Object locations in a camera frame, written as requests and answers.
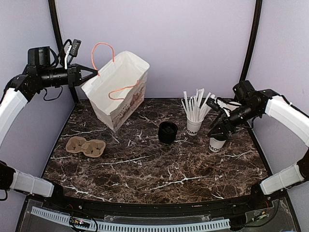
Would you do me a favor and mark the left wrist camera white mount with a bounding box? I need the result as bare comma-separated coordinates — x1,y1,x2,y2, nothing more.
64,39,82,70

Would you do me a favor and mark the stack of black lids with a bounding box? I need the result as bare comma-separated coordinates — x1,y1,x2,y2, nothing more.
158,121,178,144

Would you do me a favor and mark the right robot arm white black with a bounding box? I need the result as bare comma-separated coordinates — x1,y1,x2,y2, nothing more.
207,80,309,210

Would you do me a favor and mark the grey slotted cable duct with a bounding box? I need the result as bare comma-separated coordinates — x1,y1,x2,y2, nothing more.
30,206,231,232

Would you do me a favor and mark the black front table rail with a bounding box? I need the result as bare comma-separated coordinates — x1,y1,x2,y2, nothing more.
48,180,266,220

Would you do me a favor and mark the brown pulp cup carrier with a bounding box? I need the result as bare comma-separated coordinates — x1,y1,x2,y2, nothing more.
65,136,106,158

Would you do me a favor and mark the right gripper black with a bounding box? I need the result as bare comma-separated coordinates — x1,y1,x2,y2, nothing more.
208,102,260,138

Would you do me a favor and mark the bundle of wrapped white straws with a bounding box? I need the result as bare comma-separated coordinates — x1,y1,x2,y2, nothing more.
181,88,216,122

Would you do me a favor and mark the right black frame post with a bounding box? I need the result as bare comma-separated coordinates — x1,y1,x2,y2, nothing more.
239,0,263,82

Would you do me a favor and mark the white cup holding straws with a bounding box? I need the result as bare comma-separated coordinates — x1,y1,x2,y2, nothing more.
186,116,203,136

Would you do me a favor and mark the single white paper cup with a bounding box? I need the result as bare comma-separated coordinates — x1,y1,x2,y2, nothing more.
209,138,226,152

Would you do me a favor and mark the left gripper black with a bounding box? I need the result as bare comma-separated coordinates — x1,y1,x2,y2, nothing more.
38,62,97,88

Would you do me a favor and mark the white paper takeout bag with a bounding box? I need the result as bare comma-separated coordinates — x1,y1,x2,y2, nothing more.
82,42,150,132

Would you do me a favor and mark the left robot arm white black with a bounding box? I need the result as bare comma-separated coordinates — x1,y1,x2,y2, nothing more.
0,46,98,211

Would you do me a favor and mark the single black cup lid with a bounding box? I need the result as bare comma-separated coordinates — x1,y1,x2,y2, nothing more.
211,136,227,141

